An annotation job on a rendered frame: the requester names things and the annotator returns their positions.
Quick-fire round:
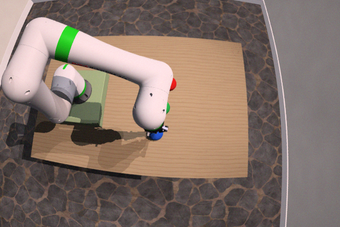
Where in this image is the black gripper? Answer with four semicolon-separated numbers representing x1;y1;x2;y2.
158;126;168;133

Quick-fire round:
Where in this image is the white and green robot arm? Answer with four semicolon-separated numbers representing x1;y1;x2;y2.
1;18;173;136

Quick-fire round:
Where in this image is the red dome bell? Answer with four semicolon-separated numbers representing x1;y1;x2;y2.
170;78;176;90

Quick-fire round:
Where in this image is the blue dome-shaped bell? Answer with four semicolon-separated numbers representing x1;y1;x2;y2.
149;132;163;140

